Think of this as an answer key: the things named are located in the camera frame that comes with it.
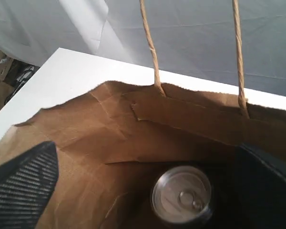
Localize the cardboard clutter on floor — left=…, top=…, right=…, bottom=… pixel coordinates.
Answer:
left=0, top=50, right=39, bottom=110

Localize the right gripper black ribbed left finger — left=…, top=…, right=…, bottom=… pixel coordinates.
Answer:
left=0, top=141, right=59, bottom=229

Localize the white backdrop cloth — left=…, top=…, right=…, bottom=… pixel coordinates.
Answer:
left=0, top=0, right=286, bottom=96

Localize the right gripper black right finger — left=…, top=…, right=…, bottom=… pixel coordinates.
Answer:
left=234, top=145, right=286, bottom=229

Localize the brown paper bag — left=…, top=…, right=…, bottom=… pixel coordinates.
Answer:
left=0, top=0, right=286, bottom=229

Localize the silver tin can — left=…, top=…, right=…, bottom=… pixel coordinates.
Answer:
left=151, top=166, right=214, bottom=229

